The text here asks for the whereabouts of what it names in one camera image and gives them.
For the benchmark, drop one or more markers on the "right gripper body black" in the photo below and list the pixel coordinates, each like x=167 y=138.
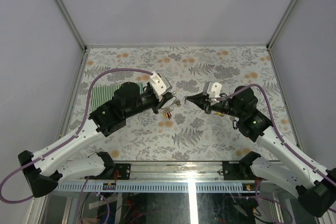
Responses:
x=210 y=107

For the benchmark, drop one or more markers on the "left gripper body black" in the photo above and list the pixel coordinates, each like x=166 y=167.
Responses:
x=159 y=103

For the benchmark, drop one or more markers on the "large metal keyring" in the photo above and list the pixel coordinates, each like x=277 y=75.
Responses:
x=167 y=110

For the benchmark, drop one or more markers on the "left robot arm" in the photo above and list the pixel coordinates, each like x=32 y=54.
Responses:
x=129 y=100

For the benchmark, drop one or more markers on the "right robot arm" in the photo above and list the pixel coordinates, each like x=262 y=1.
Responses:
x=310 y=182

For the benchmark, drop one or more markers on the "key with yellow white tag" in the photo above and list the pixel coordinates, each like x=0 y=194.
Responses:
x=220 y=114

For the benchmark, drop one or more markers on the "key with black tag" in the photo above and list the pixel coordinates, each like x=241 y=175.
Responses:
x=234 y=123

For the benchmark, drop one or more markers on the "floral table mat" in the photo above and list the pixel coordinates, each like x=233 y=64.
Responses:
x=191 y=135

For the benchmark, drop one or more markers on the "green striped cloth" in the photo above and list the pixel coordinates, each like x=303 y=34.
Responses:
x=101 y=95

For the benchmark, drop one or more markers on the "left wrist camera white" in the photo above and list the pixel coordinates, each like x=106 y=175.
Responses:
x=160 y=85

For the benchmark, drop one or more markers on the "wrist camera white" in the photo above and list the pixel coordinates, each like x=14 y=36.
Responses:
x=160 y=85
x=212 y=90

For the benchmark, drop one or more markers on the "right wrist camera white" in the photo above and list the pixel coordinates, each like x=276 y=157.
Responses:
x=212 y=90

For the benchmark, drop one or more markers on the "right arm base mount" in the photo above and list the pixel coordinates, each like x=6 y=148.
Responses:
x=234 y=170

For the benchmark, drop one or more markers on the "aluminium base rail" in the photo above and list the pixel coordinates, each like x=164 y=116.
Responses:
x=183 y=172

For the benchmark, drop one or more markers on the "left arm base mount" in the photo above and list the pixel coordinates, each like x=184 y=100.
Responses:
x=122 y=171

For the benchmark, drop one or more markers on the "slotted cable duct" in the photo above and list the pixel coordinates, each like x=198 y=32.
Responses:
x=138 y=187

